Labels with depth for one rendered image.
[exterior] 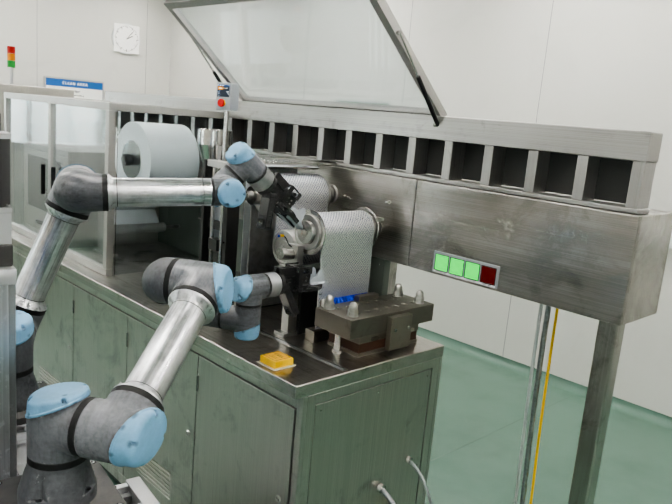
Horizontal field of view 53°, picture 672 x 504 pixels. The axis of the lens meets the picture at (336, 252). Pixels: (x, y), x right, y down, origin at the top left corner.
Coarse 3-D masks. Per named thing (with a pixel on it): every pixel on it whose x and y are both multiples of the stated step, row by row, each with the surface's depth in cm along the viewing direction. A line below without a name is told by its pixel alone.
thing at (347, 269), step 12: (324, 252) 215; (336, 252) 219; (348, 252) 223; (360, 252) 227; (324, 264) 216; (336, 264) 220; (348, 264) 224; (360, 264) 228; (324, 276) 218; (336, 276) 221; (348, 276) 225; (360, 276) 230; (324, 288) 219; (336, 288) 223; (348, 288) 227; (360, 288) 231
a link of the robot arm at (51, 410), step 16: (64, 384) 136; (80, 384) 136; (32, 400) 129; (48, 400) 128; (64, 400) 129; (80, 400) 131; (32, 416) 129; (48, 416) 128; (64, 416) 129; (32, 432) 130; (48, 432) 128; (64, 432) 128; (32, 448) 130; (48, 448) 129; (64, 448) 129; (48, 464) 130
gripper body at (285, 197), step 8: (280, 176) 204; (272, 184) 201; (280, 184) 205; (288, 184) 207; (264, 192) 201; (272, 192) 204; (280, 192) 206; (288, 192) 206; (280, 200) 205; (288, 200) 208; (296, 200) 210; (280, 208) 205; (288, 208) 207
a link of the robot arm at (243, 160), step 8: (240, 144) 193; (232, 152) 193; (240, 152) 191; (248, 152) 192; (232, 160) 191; (240, 160) 192; (248, 160) 192; (256, 160) 195; (232, 168) 193; (240, 168) 193; (248, 168) 194; (256, 168) 195; (264, 168) 198; (240, 176) 193; (248, 176) 196; (256, 176) 196
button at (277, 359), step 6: (264, 354) 197; (270, 354) 197; (276, 354) 198; (282, 354) 198; (264, 360) 195; (270, 360) 193; (276, 360) 193; (282, 360) 194; (288, 360) 195; (270, 366) 194; (276, 366) 193; (282, 366) 194
